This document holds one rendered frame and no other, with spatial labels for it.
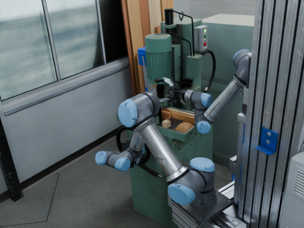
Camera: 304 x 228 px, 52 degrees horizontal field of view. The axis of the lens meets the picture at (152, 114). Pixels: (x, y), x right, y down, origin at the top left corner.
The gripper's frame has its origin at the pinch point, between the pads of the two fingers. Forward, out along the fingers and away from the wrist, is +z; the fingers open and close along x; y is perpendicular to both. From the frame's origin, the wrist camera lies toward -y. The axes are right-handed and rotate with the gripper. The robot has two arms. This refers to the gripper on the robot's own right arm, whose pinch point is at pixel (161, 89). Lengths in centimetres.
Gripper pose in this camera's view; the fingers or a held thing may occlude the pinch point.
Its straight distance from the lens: 200.8
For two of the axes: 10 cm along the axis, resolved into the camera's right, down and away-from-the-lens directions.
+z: -8.0, -2.3, 5.5
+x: -1.5, 9.7, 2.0
